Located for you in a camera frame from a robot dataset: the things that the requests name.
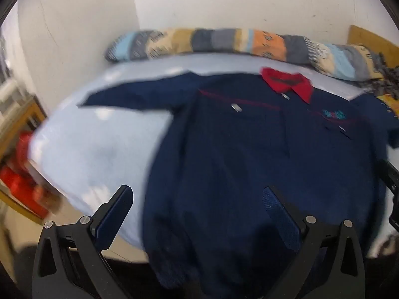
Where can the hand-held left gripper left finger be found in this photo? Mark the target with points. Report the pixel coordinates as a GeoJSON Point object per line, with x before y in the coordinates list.
{"type": "Point", "coordinates": [106, 224]}

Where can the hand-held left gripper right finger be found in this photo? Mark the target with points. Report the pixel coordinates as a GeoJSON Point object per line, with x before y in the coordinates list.
{"type": "Point", "coordinates": [277, 218]}

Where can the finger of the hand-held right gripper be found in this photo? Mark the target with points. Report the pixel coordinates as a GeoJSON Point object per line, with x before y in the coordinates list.
{"type": "Point", "coordinates": [391, 177]}
{"type": "Point", "coordinates": [395, 215]}

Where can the navy jacket with red collar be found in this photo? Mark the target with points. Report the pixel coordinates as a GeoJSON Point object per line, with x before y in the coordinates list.
{"type": "Point", "coordinates": [233, 162]}

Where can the light blue cloud-print bed sheet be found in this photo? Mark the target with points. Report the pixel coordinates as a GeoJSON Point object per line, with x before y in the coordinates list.
{"type": "Point", "coordinates": [93, 149]}

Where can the dark patterned blanket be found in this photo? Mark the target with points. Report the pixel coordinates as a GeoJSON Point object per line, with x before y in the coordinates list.
{"type": "Point", "coordinates": [391, 101]}

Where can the dark grey checked cloth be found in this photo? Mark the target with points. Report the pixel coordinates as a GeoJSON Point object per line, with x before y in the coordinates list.
{"type": "Point", "coordinates": [386, 81]}

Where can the red cloth bundle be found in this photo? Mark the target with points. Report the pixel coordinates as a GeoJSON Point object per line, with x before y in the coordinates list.
{"type": "Point", "coordinates": [18, 180]}

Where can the wooden shelf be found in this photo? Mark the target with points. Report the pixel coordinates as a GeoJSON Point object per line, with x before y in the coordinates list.
{"type": "Point", "coordinates": [34, 112]}

